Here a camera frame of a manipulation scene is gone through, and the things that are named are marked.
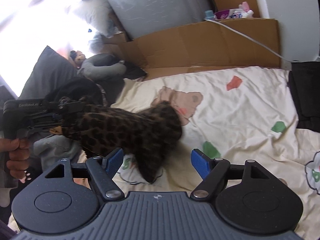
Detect leopard print garment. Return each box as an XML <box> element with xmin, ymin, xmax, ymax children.
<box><xmin>61</xmin><ymin>101</ymin><xmax>182</xmax><ymax>183</ymax></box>

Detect black clothes pile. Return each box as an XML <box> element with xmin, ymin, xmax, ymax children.
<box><xmin>45</xmin><ymin>77</ymin><xmax>125</xmax><ymax>107</ymax></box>

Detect person's left hand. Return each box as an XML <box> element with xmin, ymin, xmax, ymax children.
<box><xmin>1</xmin><ymin>138</ymin><xmax>30</xmax><ymax>179</ymax></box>

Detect dark grey pillow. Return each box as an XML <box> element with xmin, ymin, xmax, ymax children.
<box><xmin>19</xmin><ymin>46</ymin><xmax>76</xmax><ymax>100</ymax></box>

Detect cream cartoon print bedsheet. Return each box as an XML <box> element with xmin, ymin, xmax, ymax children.
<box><xmin>7</xmin><ymin>65</ymin><xmax>320</xmax><ymax>240</ymax></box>

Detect grey neck pillow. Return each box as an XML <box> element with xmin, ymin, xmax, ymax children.
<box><xmin>77</xmin><ymin>53</ymin><xmax>126</xmax><ymax>81</ymax></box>

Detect brown cardboard sheet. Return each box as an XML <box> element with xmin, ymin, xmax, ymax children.
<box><xmin>103</xmin><ymin>18</ymin><xmax>281</xmax><ymax>80</ymax></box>

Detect black bag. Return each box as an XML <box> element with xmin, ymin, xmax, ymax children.
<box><xmin>288</xmin><ymin>61</ymin><xmax>320</xmax><ymax>132</ymax></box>

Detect grey plastic-wrapped mattress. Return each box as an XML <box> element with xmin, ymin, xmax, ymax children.
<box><xmin>108</xmin><ymin>0</ymin><xmax>212</xmax><ymax>39</ymax></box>

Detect pink white detergent bottle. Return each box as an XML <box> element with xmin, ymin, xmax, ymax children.
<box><xmin>215</xmin><ymin>2</ymin><xmax>254</xmax><ymax>20</ymax></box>

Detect white cable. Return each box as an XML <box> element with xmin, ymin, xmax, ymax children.
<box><xmin>203</xmin><ymin>18</ymin><xmax>293</xmax><ymax>63</ymax></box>

